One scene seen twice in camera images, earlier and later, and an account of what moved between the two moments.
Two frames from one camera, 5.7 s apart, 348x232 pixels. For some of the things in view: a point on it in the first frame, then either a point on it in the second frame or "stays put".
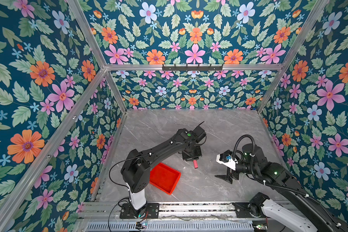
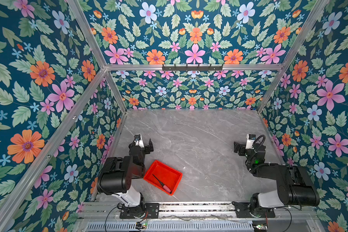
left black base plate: x=153 y=211 stays put
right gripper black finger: x=227 y=177 → x=236 y=146
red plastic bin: x=164 y=178 stays put
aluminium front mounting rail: x=167 y=210 stays put
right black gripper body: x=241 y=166 → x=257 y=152
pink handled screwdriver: x=195 y=164 → x=165 y=188
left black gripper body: x=193 y=153 → x=142 y=152
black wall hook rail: x=192 y=68 stays put
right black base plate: x=242 y=211 stays put
